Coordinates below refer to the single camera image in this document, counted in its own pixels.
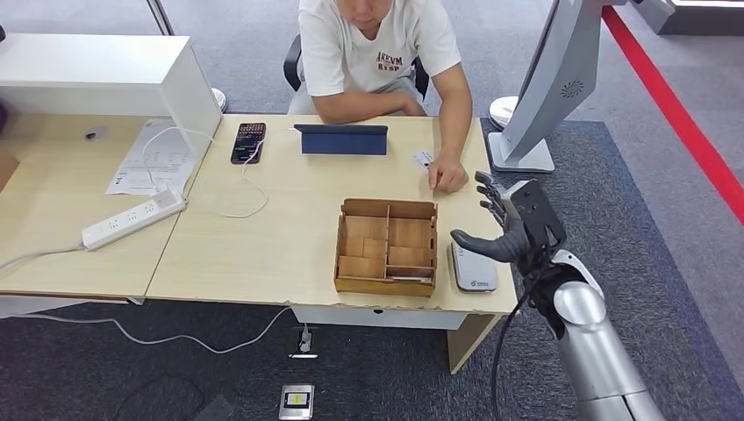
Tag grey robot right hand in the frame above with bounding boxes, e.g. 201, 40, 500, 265
450, 169, 533, 264

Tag person's left hand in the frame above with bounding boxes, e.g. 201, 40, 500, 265
426, 147, 469, 194

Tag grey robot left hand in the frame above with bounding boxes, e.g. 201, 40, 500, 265
191, 395, 235, 421

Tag white ID card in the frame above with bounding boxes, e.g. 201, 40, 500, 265
412, 149, 437, 175

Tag grey card reader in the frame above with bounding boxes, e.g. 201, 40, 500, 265
450, 240, 500, 294

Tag person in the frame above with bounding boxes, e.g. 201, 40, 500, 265
287, 0, 475, 194

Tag tablet in blue cover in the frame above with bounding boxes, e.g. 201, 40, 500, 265
293, 123, 390, 157

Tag silver floor socket plate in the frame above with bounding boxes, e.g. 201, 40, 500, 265
278, 383, 316, 421

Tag wooden desk leg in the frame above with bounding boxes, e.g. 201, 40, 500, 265
447, 313, 503, 375

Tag black floor socket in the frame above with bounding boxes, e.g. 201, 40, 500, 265
287, 326, 320, 360

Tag black office chair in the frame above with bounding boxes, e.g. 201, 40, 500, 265
283, 33, 432, 101

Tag white desk front panel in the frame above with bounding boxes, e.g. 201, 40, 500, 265
290, 304, 502, 332
0, 294, 145, 319

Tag wooden compartment box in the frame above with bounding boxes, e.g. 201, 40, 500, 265
333, 197, 440, 298

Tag black smartphone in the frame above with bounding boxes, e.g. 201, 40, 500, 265
230, 122, 268, 166

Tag white power strip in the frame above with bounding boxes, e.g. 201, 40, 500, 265
80, 187, 189, 252

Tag red floor tape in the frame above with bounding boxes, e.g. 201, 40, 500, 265
601, 5, 744, 225

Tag printed paper sheet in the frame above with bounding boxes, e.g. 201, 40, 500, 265
105, 118, 200, 197

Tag metal pole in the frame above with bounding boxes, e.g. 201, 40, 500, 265
145, 0, 175, 36

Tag grey platform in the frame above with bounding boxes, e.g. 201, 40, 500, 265
630, 0, 744, 36

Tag brown cardboard piece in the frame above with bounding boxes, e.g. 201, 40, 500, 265
0, 149, 20, 193

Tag white cabinet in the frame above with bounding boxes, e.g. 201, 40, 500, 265
0, 32, 224, 171

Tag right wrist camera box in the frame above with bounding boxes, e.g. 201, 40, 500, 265
500, 178, 569, 251

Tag white floor cable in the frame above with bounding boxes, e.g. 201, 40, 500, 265
0, 306, 292, 355

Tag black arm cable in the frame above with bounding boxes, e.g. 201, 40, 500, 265
490, 246, 559, 421

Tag white charging cable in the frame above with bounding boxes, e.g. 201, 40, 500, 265
140, 125, 218, 194
184, 138, 271, 220

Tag white power strip cable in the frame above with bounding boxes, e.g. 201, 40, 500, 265
0, 245, 87, 275

